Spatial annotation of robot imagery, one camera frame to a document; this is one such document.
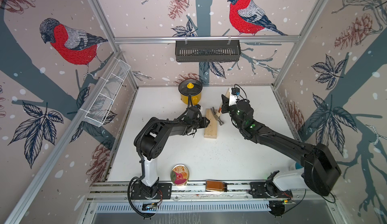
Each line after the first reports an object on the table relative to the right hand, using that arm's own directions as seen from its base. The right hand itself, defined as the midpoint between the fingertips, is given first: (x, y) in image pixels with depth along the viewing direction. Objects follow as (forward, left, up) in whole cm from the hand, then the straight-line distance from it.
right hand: (223, 94), depth 80 cm
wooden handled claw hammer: (-1, +2, -18) cm, 18 cm away
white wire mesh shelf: (-9, +71, -7) cm, 72 cm away
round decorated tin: (-35, +23, -24) cm, 48 cm away
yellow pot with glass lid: (+19, +19, -14) cm, 30 cm away
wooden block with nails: (-10, +6, -24) cm, 27 cm away
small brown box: (-39, +4, -25) cm, 47 cm away
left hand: (-3, +6, -23) cm, 23 cm away
